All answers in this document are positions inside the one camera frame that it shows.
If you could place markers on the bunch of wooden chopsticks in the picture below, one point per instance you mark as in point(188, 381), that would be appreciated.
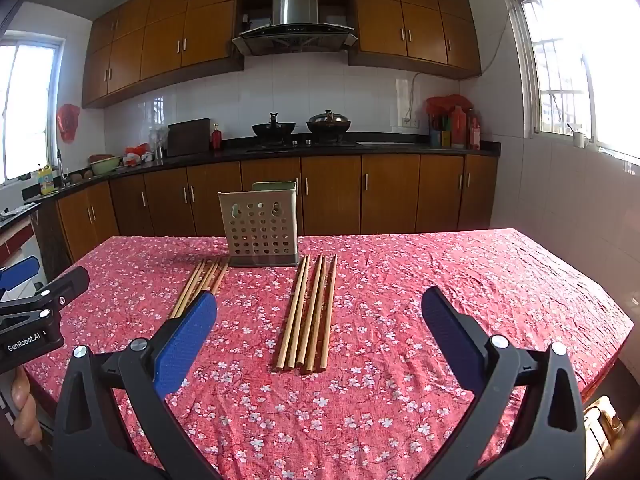
point(200, 280)
point(305, 310)

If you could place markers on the wok with lid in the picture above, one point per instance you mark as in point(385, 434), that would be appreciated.
point(327, 125)

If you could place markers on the white wall socket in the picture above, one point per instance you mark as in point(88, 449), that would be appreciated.
point(410, 121)

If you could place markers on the small red bottle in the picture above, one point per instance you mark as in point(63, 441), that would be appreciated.
point(216, 139)

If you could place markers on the steel range hood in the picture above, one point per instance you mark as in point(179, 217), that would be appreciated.
point(295, 10)

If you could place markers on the group of condiment bottles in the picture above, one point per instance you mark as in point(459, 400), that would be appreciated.
point(452, 132)

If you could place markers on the red floral tablecloth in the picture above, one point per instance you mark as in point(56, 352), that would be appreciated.
point(380, 410)

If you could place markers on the clear cup with chopsticks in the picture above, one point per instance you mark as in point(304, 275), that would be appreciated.
point(255, 230)

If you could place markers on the black wok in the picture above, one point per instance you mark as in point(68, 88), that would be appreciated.
point(272, 130)

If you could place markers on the black gas stove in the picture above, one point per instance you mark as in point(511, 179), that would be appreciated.
point(280, 147)

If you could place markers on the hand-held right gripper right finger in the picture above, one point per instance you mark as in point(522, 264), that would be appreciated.
point(450, 330)

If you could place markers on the dark wooden cutting board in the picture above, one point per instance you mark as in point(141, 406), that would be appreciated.
point(187, 137)

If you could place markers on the large barred window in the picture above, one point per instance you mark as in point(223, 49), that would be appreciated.
point(575, 60)

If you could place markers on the green plastic basin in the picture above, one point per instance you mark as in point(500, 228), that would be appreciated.
point(105, 165)

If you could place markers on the person's left hand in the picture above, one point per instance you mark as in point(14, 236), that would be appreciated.
point(25, 405)

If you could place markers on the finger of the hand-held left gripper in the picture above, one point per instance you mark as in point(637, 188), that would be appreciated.
point(20, 268)
point(67, 282)

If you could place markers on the metal sink faucet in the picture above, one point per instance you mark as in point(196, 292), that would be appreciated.
point(61, 170)

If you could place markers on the red and white bag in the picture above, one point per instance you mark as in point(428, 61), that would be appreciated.
point(136, 155)

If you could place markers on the red hanging plastic bag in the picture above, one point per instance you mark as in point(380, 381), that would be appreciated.
point(68, 122)

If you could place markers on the red bag over condiments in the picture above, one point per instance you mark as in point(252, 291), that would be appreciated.
point(447, 104)

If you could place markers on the wooden base cabinets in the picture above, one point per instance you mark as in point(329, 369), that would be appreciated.
point(390, 195)

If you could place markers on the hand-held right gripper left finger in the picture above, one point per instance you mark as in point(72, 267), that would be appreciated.
point(187, 340)

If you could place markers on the white and red appliance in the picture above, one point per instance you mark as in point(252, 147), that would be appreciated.
point(17, 240)

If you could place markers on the wooden wall cabinets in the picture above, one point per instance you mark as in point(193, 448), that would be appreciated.
point(165, 45)

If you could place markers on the white cup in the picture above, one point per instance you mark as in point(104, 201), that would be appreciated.
point(578, 138)

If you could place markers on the window beside sink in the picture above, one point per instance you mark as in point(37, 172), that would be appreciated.
point(25, 110)

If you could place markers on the yellow detergent bottle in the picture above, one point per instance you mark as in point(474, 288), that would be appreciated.
point(46, 182)

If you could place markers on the wooden chair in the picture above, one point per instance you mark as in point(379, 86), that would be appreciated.
point(602, 422)

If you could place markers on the black kitchen countertop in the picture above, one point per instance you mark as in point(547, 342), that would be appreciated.
point(400, 149)

